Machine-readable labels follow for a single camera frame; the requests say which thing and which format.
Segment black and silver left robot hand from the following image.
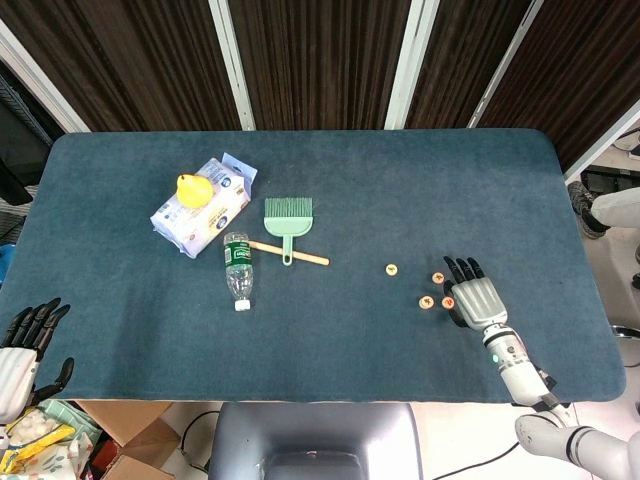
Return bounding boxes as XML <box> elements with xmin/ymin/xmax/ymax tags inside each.
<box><xmin>0</xmin><ymin>298</ymin><xmax>75</xmax><ymax>425</ymax></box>

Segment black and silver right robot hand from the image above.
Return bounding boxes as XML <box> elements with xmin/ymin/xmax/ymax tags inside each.
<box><xmin>443</xmin><ymin>256</ymin><xmax>509</xmax><ymax>332</ymax></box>

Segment mint green hand brush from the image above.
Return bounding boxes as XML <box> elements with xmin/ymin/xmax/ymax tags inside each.
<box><xmin>263</xmin><ymin>196</ymin><xmax>315</xmax><ymax>267</ymax></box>

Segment bag of white cotton balls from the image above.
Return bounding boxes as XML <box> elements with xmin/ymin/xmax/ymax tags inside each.
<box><xmin>9</xmin><ymin>405</ymin><xmax>54</xmax><ymax>449</ymax></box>

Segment green patterned pack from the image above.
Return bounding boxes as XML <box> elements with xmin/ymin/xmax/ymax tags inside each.
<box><xmin>39</xmin><ymin>398</ymin><xmax>101</xmax><ymax>441</ymax></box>

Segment yellow plastic bag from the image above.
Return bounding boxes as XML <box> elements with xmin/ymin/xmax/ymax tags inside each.
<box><xmin>3</xmin><ymin>423</ymin><xmax>76</xmax><ymax>474</ymax></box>

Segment blue plastic object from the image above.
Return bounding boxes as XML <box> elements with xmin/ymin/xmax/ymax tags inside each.
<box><xmin>0</xmin><ymin>243</ymin><xmax>14</xmax><ymax>291</ymax></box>

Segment brown cardboard box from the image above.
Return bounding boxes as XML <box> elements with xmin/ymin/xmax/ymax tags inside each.
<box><xmin>74</xmin><ymin>399</ymin><xmax>181</xmax><ymax>480</ymax></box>

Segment blue felt table cloth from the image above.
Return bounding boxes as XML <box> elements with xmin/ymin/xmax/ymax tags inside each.
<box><xmin>0</xmin><ymin>128</ymin><xmax>627</xmax><ymax>404</ymax></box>

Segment grey knit sneaker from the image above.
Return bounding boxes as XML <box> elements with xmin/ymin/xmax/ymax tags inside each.
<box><xmin>567</xmin><ymin>180</ymin><xmax>611</xmax><ymax>240</ymax></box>

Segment person leg light trousers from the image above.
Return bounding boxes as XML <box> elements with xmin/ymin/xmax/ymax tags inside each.
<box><xmin>592</xmin><ymin>187</ymin><xmax>640</xmax><ymax>229</ymax></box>

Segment wooden stick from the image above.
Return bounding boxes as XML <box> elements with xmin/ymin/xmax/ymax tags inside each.
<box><xmin>248</xmin><ymin>239</ymin><xmax>331</xmax><ymax>267</ymax></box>

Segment grey blue robot torso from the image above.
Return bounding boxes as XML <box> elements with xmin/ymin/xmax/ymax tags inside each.
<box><xmin>207</xmin><ymin>402</ymin><xmax>424</xmax><ymax>480</ymax></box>

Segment clear plastic bottle green label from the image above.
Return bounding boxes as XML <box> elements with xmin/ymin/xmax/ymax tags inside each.
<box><xmin>222</xmin><ymin>231</ymin><xmax>257</xmax><ymax>313</ymax></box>

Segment dark brown partition panel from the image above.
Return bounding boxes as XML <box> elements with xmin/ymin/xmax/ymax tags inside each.
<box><xmin>219</xmin><ymin>0</ymin><xmax>426</xmax><ymax>132</ymax></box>
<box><xmin>0</xmin><ymin>0</ymin><xmax>251</xmax><ymax>134</ymax></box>
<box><xmin>469</xmin><ymin>0</ymin><xmax>640</xmax><ymax>186</ymax></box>
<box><xmin>394</xmin><ymin>0</ymin><xmax>544</xmax><ymax>131</ymax></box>

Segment white purple wet wipes pack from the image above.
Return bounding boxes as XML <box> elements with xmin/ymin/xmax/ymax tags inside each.
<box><xmin>149</xmin><ymin>152</ymin><xmax>260</xmax><ymax>260</ymax></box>

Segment yellow pear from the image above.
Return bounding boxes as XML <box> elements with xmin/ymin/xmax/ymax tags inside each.
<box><xmin>176</xmin><ymin>173</ymin><xmax>217</xmax><ymax>209</ymax></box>

